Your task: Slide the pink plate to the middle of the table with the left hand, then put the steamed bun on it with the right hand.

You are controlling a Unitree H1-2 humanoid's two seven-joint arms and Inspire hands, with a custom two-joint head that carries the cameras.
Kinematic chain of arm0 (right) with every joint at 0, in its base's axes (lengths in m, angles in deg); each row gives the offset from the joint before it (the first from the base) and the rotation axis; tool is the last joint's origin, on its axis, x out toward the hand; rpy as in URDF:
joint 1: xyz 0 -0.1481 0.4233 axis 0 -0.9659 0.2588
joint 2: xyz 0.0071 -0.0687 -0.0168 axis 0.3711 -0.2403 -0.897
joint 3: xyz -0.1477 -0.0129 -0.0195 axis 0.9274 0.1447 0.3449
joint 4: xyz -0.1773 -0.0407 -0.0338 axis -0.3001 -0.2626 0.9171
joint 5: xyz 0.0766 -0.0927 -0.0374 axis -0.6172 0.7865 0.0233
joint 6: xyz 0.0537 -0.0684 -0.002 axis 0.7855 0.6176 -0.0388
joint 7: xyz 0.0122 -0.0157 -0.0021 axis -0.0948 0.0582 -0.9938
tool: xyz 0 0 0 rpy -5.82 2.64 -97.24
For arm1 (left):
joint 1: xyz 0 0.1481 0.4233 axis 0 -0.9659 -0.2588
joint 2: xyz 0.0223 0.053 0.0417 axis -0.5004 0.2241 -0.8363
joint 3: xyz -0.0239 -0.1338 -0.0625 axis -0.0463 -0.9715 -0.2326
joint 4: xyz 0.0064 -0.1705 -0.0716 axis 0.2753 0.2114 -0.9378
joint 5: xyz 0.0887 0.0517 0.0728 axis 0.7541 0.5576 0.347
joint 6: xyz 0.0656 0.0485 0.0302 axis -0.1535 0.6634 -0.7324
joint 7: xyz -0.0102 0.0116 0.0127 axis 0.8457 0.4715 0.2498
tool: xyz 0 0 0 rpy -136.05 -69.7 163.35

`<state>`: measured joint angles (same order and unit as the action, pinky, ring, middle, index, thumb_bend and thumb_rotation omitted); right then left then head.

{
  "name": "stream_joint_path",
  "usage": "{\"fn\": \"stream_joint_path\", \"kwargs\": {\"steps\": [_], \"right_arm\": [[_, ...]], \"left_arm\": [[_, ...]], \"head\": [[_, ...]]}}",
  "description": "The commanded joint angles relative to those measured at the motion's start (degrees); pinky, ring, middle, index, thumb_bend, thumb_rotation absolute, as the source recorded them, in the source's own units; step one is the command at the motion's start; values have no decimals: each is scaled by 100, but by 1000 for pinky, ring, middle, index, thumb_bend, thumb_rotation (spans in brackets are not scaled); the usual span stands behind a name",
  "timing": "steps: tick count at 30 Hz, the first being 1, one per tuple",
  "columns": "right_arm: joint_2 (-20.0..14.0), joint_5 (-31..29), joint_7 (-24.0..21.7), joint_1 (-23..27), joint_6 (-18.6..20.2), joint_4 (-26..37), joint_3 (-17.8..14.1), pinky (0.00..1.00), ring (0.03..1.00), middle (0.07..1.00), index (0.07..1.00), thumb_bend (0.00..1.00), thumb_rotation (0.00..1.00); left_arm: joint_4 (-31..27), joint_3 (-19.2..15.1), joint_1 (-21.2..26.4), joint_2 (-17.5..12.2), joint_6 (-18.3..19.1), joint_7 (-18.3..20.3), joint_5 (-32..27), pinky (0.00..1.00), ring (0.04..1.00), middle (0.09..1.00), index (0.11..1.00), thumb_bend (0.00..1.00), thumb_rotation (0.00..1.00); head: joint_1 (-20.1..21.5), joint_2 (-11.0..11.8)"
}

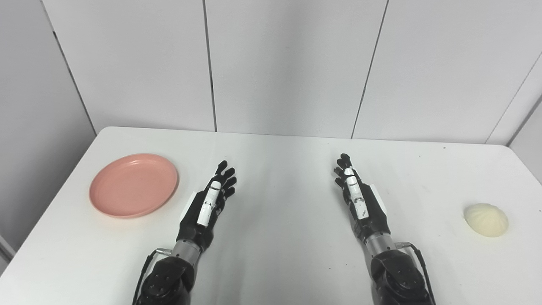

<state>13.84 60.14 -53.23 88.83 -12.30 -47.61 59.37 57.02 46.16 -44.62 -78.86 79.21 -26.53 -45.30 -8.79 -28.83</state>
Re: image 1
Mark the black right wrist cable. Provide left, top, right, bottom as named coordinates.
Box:
left=395, top=241, right=437, bottom=305

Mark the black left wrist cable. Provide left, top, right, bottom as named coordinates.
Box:
left=132, top=249, right=172, bottom=305

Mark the pink round plate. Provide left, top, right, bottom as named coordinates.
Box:
left=89, top=153, right=179, bottom=219

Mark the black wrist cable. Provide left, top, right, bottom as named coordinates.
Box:
left=132, top=249, right=172, bottom=305
left=395, top=241, right=437, bottom=305

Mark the cream steamed bun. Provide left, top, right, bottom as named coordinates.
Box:
left=463, top=203, right=509, bottom=238

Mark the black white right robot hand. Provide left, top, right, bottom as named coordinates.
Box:
left=333, top=153, right=391, bottom=245

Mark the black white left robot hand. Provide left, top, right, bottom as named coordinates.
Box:
left=177, top=160, right=238, bottom=252

